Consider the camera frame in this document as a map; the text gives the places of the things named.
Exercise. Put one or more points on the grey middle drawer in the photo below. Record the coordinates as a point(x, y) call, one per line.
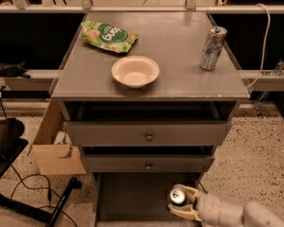
point(146, 163)

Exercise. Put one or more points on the tall silver energy can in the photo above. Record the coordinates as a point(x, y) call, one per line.
point(212, 47)

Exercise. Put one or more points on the dark blue pepsi can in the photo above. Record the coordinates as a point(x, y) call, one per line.
point(177, 196)

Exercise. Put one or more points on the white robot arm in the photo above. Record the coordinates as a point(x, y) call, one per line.
point(254, 215)

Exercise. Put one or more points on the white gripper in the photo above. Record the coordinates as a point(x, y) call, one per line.
point(208, 208)

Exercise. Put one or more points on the grey top drawer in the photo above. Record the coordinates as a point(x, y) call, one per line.
point(147, 133)

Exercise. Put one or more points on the metal railing frame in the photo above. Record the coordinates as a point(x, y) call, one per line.
point(116, 8)

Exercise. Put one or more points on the green chip bag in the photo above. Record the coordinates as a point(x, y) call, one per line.
point(107, 37)

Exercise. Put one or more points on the grey drawer cabinet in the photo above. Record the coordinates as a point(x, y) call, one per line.
point(139, 143)

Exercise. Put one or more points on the grey open bottom drawer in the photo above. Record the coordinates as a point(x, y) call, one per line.
point(137, 199)

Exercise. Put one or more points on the brown cardboard box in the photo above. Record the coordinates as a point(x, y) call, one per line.
point(54, 152)

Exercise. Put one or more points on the white paper bowl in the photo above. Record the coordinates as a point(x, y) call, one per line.
point(135, 71)

